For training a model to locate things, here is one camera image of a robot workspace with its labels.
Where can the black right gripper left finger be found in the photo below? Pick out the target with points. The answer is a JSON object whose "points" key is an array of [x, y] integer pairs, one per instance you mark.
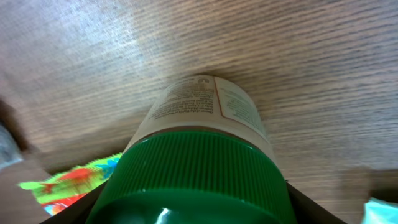
{"points": [[79, 211]]}

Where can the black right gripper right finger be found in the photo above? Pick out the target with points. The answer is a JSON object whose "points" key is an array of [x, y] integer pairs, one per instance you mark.
{"points": [[308, 211]]}

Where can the green Haribo gummy bag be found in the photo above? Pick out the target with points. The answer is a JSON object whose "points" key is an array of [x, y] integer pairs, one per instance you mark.
{"points": [[63, 189]]}

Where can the teal tissue packet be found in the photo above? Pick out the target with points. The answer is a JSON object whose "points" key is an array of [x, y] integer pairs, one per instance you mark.
{"points": [[380, 212]]}

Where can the green lid jar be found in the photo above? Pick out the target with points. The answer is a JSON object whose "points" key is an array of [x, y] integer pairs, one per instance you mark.
{"points": [[201, 155]]}

